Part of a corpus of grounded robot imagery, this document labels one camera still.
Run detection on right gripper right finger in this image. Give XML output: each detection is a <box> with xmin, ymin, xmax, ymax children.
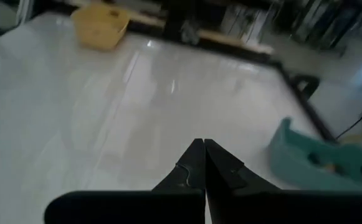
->
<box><xmin>204</xmin><ymin>138</ymin><xmax>282</xmax><ymax>192</ymax></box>

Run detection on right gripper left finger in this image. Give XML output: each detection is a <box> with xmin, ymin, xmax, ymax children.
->
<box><xmin>151</xmin><ymin>138</ymin><xmax>206</xmax><ymax>192</ymax></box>

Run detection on teal plastic bin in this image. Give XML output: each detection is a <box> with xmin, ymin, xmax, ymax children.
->
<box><xmin>267</xmin><ymin>117</ymin><xmax>362</xmax><ymax>191</ymax></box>

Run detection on wooden table board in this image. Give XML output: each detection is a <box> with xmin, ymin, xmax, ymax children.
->
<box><xmin>127</xmin><ymin>9</ymin><xmax>275</xmax><ymax>55</ymax></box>

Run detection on yellow plastic bin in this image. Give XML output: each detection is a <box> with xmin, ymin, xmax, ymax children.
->
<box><xmin>70</xmin><ymin>2</ymin><xmax>130</xmax><ymax>52</ymax></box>

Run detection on black aluminium table frame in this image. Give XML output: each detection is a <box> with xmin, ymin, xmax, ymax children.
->
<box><xmin>0</xmin><ymin>0</ymin><xmax>339</xmax><ymax>144</ymax></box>

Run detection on black cable loop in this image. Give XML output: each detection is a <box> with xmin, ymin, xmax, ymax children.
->
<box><xmin>288</xmin><ymin>73</ymin><xmax>321</xmax><ymax>101</ymax></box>

